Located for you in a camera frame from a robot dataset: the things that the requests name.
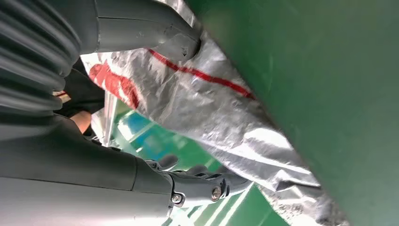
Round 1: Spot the green conveyor belt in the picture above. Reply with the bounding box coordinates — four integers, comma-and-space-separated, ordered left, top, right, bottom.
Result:
184, 0, 399, 226

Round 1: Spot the person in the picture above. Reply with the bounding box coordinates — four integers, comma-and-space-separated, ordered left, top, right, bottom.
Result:
53, 57, 105, 138

